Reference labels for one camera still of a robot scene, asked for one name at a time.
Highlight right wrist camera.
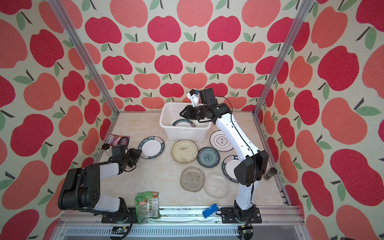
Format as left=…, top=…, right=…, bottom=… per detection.
left=187, top=88, right=217, bottom=107

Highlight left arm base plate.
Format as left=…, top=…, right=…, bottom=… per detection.
left=101, top=207, right=138, bottom=224

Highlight clear textured glass plate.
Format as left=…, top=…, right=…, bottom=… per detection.
left=204, top=172, right=228, bottom=199

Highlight white plate cloud emblem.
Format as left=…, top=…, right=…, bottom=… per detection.
left=210, top=131, right=233, bottom=152

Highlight right spice jar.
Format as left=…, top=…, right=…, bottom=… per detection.
left=263, top=167, right=278, bottom=181

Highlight purple snack packet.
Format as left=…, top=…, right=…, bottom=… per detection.
left=104, top=134, right=130, bottom=147

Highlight green snack packet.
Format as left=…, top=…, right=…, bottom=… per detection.
left=135, top=191, right=161, bottom=224

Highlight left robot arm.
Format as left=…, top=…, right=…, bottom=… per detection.
left=58, top=145, right=142, bottom=217

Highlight blue small box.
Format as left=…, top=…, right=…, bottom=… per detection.
left=203, top=204, right=219, bottom=218

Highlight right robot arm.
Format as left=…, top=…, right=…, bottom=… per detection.
left=180, top=104, right=269, bottom=212

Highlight right aluminium frame post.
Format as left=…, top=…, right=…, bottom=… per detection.
left=252, top=0, right=315, bottom=119

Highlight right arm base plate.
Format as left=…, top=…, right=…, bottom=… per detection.
left=216, top=206, right=263, bottom=225

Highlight grey glass plate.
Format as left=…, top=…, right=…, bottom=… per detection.
left=180, top=167, right=205, bottom=192

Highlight left aluminium frame post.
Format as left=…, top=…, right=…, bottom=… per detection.
left=48, top=1, right=120, bottom=117

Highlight blue patterned small plate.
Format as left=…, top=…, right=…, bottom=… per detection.
left=197, top=147, right=220, bottom=168

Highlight front aluminium rail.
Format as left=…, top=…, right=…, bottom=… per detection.
left=48, top=206, right=311, bottom=240

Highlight white plastic bin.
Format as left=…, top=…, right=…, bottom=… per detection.
left=159, top=103, right=212, bottom=142

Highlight cream plate with plant drawing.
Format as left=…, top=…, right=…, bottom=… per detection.
left=171, top=140, right=199, bottom=164

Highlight aluminium frame post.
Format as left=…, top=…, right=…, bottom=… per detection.
left=48, top=1, right=120, bottom=117
left=252, top=0, right=315, bottom=119

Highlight white plate green text rim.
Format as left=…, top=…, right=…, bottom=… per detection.
left=138, top=136, right=165, bottom=160

